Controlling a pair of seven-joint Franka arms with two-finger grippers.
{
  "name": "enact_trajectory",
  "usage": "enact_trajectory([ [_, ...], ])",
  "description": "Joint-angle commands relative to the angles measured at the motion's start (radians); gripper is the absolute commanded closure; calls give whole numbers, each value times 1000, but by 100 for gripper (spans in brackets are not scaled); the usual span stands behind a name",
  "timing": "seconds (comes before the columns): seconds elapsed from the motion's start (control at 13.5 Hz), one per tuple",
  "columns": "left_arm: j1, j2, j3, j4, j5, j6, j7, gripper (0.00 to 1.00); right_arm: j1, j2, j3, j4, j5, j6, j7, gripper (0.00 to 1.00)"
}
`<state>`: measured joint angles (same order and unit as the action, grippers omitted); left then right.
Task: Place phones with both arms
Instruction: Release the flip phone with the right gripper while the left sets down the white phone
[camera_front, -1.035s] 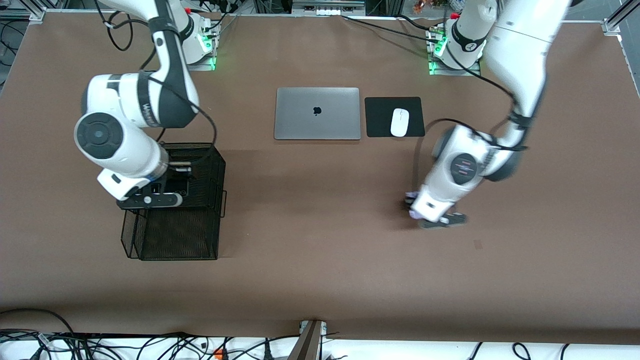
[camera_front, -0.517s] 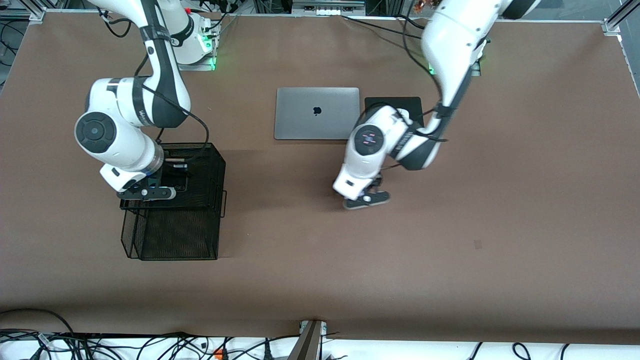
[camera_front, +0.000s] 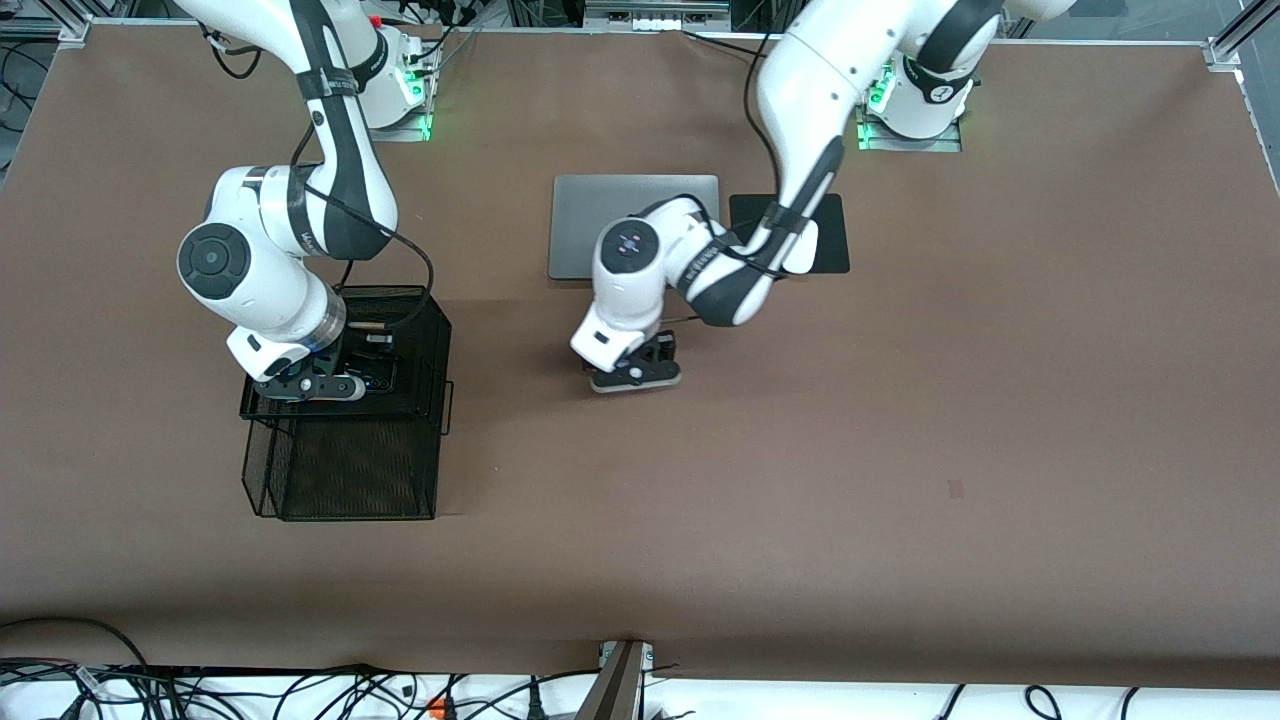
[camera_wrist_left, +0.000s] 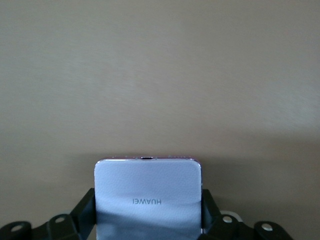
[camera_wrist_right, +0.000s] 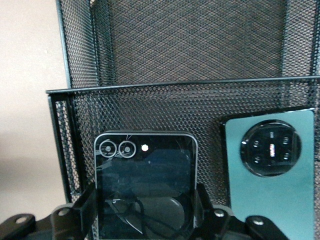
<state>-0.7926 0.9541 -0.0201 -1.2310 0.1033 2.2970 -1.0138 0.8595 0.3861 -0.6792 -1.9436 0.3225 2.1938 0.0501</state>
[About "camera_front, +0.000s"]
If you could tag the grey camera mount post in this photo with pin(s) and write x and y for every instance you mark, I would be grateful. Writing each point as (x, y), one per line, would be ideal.
(615, 690)

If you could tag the silver closed laptop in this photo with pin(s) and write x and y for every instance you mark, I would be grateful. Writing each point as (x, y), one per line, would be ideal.
(580, 230)

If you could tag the black flip phone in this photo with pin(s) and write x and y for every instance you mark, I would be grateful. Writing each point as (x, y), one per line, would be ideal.
(385, 378)

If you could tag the aluminium frame rail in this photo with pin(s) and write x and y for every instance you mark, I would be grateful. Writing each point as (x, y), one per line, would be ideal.
(1235, 40)
(50, 30)

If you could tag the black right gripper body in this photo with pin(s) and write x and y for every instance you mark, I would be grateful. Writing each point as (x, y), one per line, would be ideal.
(356, 352)

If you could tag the white power strip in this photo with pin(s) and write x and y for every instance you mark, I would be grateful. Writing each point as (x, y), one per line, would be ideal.
(655, 22)

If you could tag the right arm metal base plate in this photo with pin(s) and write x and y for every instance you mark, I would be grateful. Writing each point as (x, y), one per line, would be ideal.
(410, 133)

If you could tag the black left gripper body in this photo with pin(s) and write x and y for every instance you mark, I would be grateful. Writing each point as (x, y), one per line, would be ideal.
(655, 352)

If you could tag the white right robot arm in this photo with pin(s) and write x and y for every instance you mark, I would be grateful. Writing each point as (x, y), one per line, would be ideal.
(250, 270)

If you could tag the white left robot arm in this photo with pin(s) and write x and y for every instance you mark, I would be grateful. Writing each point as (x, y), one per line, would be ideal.
(640, 270)

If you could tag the black mouse pad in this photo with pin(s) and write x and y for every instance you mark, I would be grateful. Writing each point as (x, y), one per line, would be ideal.
(835, 240)

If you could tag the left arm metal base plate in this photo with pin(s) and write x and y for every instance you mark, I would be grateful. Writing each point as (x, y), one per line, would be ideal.
(950, 146)

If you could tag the white computer mouse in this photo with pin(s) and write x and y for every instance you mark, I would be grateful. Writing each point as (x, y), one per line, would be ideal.
(810, 250)

